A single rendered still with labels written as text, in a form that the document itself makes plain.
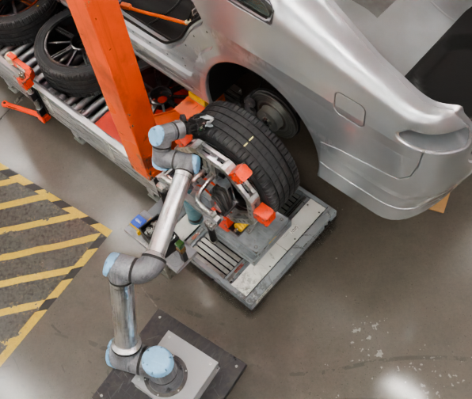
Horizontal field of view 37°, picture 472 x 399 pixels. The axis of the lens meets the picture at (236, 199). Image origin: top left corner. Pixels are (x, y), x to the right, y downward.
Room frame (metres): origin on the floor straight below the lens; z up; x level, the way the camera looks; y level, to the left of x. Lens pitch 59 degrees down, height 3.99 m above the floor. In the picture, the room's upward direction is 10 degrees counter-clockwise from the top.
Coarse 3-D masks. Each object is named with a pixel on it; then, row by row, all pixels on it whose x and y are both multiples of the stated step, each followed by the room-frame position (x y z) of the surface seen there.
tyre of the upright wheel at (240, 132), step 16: (208, 112) 2.23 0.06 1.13; (224, 112) 2.18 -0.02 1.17; (240, 112) 2.16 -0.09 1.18; (208, 128) 2.10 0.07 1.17; (224, 128) 2.07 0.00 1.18; (240, 128) 2.06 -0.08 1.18; (256, 128) 2.06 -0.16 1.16; (224, 144) 1.99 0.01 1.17; (240, 144) 1.98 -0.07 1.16; (256, 144) 1.97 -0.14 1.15; (272, 144) 1.98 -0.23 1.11; (240, 160) 1.90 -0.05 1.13; (256, 160) 1.90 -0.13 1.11; (272, 160) 1.91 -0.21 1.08; (288, 160) 1.93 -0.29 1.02; (256, 176) 1.84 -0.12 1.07; (272, 176) 1.85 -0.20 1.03; (288, 176) 1.88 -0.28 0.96; (272, 192) 1.79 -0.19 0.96; (288, 192) 1.85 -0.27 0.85; (240, 208) 1.95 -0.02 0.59; (272, 208) 1.77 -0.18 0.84
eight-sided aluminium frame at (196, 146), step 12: (192, 144) 2.06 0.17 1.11; (204, 144) 2.04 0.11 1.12; (204, 156) 1.97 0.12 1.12; (216, 156) 1.97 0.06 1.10; (228, 168) 1.88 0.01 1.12; (240, 192) 1.81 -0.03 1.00; (252, 192) 1.80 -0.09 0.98; (216, 204) 1.98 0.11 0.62; (252, 204) 1.75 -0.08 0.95; (228, 216) 1.90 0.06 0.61; (240, 216) 1.85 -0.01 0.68; (252, 216) 1.76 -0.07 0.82
